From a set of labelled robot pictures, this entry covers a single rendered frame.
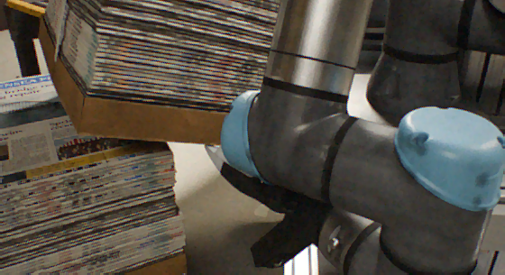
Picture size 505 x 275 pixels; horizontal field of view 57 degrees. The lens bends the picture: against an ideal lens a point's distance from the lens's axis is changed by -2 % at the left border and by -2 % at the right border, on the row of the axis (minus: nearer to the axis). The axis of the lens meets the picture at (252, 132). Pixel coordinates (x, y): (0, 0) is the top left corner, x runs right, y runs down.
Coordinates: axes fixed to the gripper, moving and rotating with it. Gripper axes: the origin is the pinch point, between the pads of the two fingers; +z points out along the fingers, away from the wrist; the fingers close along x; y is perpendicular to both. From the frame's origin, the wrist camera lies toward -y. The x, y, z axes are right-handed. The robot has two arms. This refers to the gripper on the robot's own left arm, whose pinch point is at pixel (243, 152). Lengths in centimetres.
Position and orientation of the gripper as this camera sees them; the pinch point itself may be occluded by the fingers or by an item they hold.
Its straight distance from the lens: 62.9
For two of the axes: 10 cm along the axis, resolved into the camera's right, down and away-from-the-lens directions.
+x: -8.2, -0.9, -5.7
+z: -4.9, -4.2, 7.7
